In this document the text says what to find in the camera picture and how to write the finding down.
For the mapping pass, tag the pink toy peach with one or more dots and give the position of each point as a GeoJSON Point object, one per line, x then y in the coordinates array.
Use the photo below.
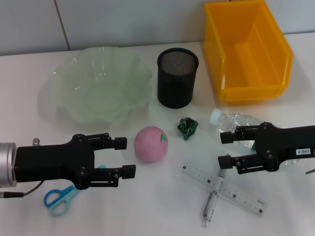
{"type": "Point", "coordinates": [150, 145]}

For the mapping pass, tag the transparent plastic ruler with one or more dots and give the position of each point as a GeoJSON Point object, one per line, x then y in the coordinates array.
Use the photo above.
{"type": "Point", "coordinates": [236, 194]}

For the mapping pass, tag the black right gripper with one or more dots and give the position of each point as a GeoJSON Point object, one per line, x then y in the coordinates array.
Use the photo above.
{"type": "Point", "coordinates": [273, 145]}

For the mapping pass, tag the green plastic wrapper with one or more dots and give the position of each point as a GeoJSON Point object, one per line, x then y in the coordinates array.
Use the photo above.
{"type": "Point", "coordinates": [188, 127]}

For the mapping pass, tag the blue scissors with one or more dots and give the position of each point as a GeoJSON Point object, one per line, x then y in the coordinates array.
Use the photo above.
{"type": "Point", "coordinates": [66, 193]}

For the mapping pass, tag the green glass fruit plate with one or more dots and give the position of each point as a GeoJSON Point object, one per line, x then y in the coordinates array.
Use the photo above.
{"type": "Point", "coordinates": [98, 73]}

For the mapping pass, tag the black mesh pen holder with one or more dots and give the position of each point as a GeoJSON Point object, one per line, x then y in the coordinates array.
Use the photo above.
{"type": "Point", "coordinates": [176, 83]}

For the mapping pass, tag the yellow plastic bin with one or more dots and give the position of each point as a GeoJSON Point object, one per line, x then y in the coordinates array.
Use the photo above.
{"type": "Point", "coordinates": [246, 61]}

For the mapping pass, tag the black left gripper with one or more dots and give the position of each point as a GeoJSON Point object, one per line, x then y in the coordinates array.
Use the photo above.
{"type": "Point", "coordinates": [54, 162]}

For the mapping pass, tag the clear plastic water bottle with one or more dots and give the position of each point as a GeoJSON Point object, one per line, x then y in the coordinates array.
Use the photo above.
{"type": "Point", "coordinates": [229, 123]}

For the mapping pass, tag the white pen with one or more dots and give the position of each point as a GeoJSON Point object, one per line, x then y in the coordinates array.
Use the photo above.
{"type": "Point", "coordinates": [211, 200]}

